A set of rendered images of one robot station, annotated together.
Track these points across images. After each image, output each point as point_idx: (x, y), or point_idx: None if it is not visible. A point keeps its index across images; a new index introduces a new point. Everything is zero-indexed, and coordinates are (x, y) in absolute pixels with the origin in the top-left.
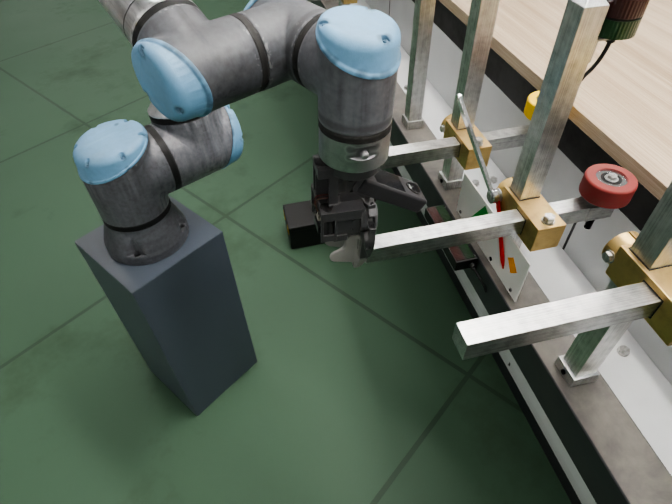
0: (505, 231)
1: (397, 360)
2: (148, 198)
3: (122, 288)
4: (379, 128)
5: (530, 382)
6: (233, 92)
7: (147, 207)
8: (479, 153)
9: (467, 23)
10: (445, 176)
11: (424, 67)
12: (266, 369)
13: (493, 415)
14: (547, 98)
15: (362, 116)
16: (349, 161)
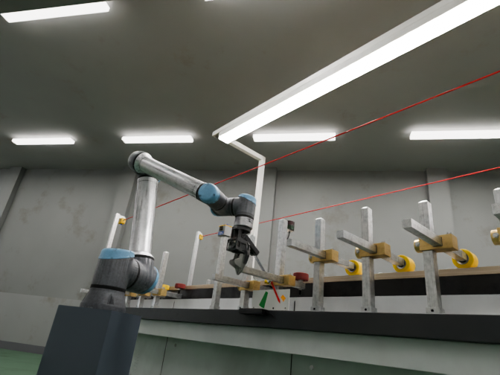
0: (279, 279)
1: None
2: (127, 276)
3: (98, 315)
4: (253, 216)
5: (306, 327)
6: (221, 200)
7: (125, 280)
8: (262, 266)
9: (226, 286)
10: (241, 305)
11: (221, 282)
12: None
13: None
14: (280, 242)
15: (251, 210)
16: (246, 222)
